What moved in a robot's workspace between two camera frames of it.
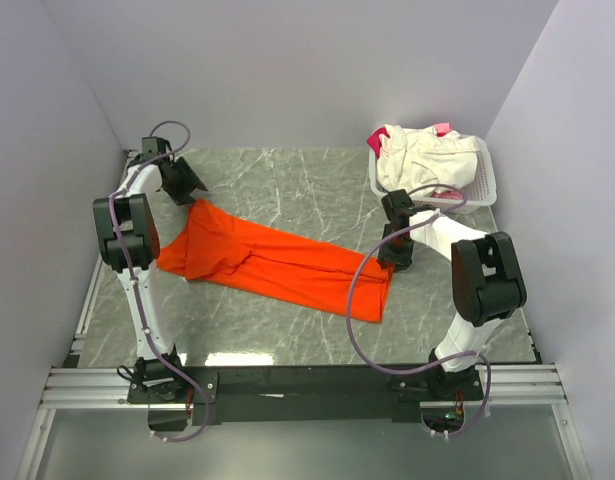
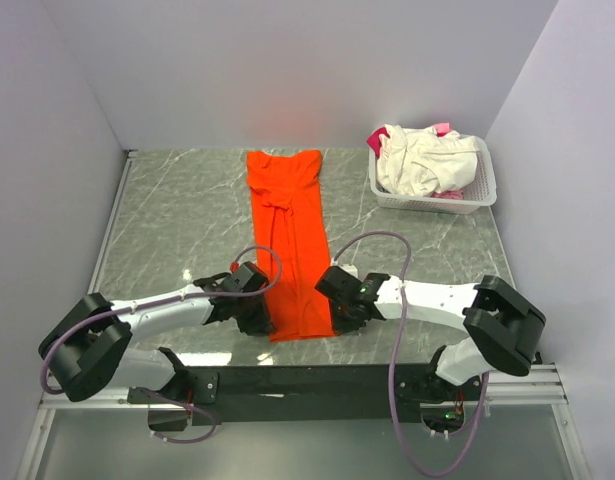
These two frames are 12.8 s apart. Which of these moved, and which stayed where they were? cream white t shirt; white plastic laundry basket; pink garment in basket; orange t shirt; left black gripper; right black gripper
Moved: right black gripper; orange t shirt; left black gripper
Stayed: pink garment in basket; cream white t shirt; white plastic laundry basket
